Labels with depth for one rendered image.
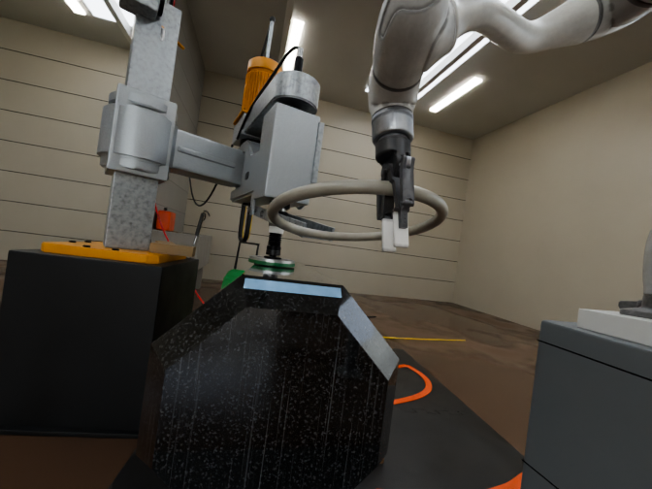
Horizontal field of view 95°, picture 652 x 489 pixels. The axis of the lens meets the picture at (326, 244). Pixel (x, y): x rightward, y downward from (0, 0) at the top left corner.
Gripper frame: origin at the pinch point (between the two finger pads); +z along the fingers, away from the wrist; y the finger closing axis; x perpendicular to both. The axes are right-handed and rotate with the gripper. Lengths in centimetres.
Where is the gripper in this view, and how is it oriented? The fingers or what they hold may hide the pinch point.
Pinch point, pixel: (394, 234)
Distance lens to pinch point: 62.4
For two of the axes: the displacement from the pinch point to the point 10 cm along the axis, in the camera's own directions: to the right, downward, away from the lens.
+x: -9.7, -0.7, -2.4
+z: -0.3, 9.8, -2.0
